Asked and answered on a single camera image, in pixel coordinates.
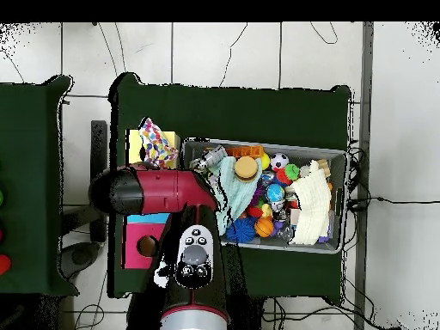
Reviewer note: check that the orange plastic block toy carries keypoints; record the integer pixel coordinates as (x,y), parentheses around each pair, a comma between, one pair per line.
(245,151)

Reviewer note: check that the tan toy burger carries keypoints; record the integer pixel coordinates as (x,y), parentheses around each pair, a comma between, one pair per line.
(245,167)

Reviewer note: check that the small soccer ball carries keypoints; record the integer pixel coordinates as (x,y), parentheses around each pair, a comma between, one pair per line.
(279,161)

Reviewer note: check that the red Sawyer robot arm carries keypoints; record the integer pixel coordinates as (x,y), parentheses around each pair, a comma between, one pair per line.
(165,192)

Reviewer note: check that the blue spiky ball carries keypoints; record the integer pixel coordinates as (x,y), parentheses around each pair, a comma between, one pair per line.
(242,230)

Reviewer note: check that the red round object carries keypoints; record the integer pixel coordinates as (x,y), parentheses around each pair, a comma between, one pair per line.
(4,264)

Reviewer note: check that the light blue cloth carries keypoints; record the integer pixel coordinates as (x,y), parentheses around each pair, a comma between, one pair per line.
(240,189)

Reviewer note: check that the multicolour spotted cloth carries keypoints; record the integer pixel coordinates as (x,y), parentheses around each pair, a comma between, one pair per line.
(156,144)

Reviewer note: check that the clear mesh bin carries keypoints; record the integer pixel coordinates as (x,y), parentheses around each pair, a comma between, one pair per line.
(302,152)

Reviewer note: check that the silver robot toy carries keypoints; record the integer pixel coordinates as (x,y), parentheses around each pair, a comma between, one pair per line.
(213,156)

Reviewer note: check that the blue globe ball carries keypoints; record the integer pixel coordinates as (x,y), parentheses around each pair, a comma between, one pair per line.
(275,193)

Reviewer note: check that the black flat stand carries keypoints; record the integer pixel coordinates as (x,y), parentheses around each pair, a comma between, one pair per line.
(99,147)

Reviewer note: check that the small orange basketball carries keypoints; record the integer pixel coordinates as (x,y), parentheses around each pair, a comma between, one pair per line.
(264,227)

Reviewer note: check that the wooden box with three holes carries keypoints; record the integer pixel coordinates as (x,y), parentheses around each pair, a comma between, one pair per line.
(134,147)

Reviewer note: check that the dark green table cloth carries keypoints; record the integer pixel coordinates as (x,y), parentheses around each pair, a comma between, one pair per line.
(27,172)
(240,113)

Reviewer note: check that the grey round base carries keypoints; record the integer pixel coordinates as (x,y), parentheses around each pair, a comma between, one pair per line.
(79,257)

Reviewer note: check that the cream white cloth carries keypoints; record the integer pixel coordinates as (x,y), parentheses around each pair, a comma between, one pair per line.
(312,206)

